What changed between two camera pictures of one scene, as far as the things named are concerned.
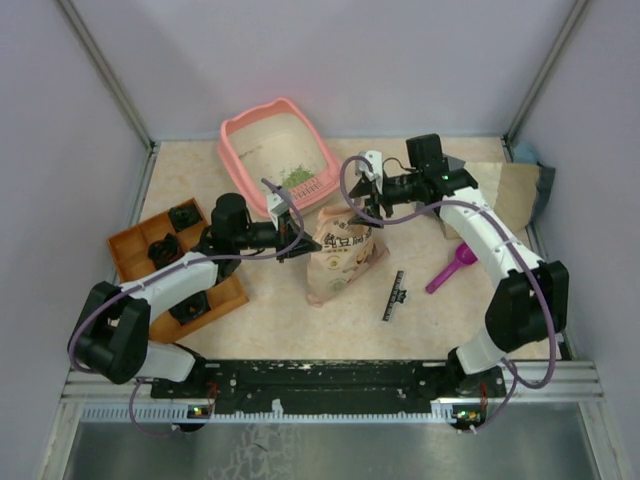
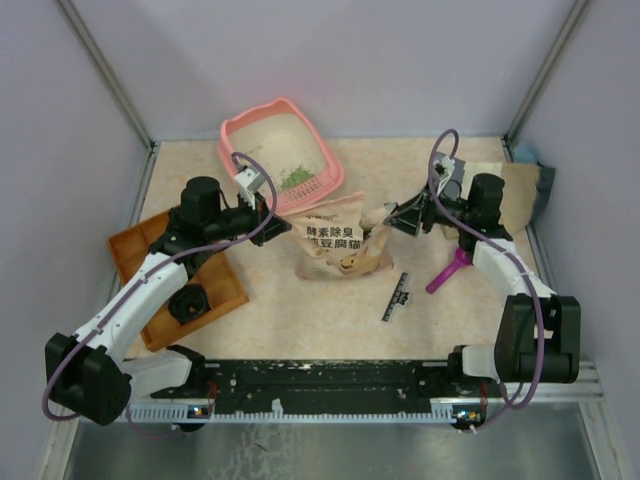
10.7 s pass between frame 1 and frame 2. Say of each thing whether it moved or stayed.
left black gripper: moved
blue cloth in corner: stayed
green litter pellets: stayed
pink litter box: stayed
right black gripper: moved
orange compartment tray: stayed
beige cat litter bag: moved
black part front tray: stayed
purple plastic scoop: stayed
